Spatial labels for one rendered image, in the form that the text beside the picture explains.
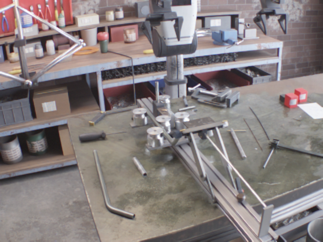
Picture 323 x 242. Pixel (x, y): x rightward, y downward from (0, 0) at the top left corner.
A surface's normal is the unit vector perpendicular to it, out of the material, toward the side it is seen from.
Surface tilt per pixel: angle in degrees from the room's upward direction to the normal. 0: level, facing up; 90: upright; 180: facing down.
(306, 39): 90
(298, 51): 90
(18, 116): 90
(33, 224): 0
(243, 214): 0
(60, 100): 91
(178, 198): 0
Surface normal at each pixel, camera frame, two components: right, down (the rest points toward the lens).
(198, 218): -0.04, -0.90
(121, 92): 0.36, 0.40
